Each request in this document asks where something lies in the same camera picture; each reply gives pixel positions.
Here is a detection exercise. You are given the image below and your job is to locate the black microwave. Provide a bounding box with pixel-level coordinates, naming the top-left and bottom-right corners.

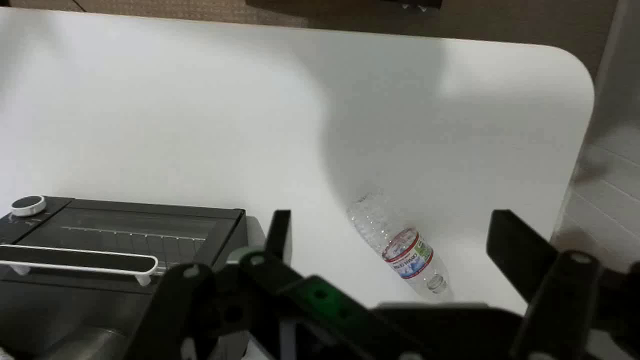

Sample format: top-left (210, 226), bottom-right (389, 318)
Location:
top-left (0, 196), bottom-right (250, 360)

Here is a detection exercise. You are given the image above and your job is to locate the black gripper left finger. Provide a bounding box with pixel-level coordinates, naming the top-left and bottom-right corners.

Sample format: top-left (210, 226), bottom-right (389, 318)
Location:
top-left (121, 209), bottom-right (427, 360)

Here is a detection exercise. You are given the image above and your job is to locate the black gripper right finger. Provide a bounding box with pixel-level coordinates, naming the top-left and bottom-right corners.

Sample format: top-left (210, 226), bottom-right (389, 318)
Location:
top-left (485, 209), bottom-right (640, 360)

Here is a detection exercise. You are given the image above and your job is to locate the clear plastic water bottle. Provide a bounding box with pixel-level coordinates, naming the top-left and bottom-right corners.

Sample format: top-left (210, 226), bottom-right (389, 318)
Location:
top-left (346, 194), bottom-right (456, 305)

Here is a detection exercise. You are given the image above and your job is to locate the dark brown furniture piece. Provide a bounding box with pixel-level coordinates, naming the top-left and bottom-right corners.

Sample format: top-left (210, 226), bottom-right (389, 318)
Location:
top-left (246, 0), bottom-right (445, 19)

